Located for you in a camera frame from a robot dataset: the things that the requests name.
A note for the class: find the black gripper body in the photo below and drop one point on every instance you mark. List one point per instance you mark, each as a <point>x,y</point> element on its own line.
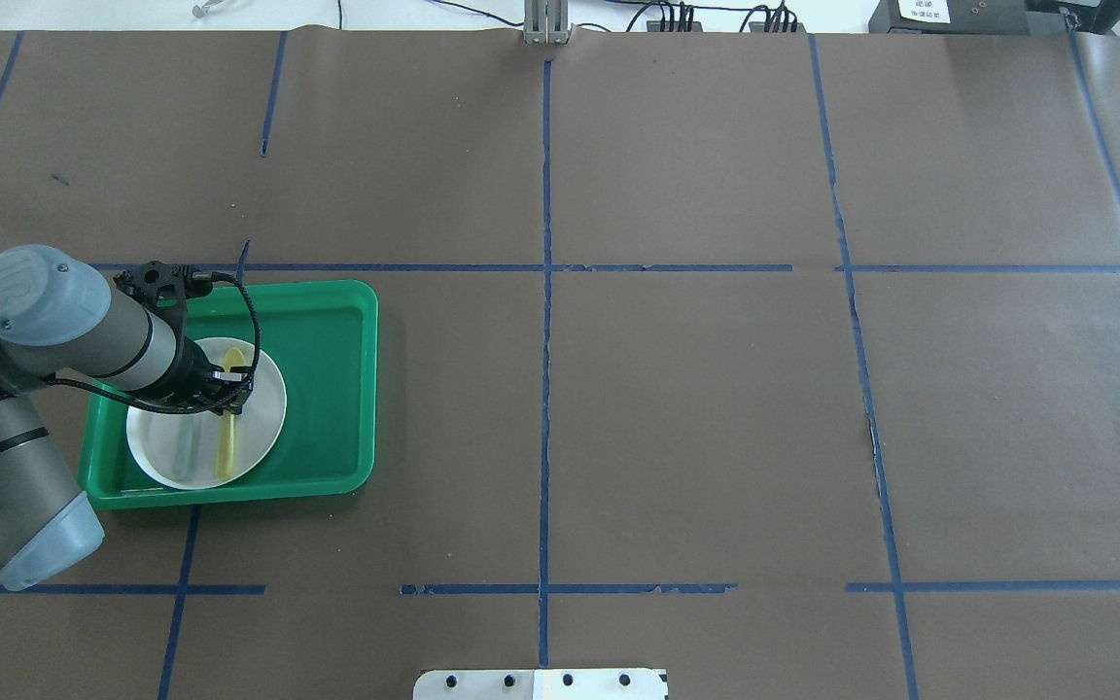
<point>189,374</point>

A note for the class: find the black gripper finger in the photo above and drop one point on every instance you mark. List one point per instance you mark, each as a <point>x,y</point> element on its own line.
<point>241,383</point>
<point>233,408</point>

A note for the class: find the yellow plastic spoon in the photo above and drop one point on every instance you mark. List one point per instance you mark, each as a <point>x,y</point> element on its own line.
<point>225,455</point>

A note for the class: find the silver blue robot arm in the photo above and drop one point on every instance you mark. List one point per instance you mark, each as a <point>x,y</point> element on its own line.
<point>63,324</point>

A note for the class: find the white round plate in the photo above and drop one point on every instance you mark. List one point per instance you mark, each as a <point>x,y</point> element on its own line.
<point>182,451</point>

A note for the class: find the brown paper table cover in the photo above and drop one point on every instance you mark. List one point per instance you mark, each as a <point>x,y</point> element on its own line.
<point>787,364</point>

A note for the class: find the black desktop computer box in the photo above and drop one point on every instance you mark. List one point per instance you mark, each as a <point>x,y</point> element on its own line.
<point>999,18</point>

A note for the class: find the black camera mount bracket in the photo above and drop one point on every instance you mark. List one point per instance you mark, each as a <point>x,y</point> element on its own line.
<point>160,285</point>

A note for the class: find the white pedestal column with base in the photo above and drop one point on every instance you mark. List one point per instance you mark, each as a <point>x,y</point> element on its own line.
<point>572,683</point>

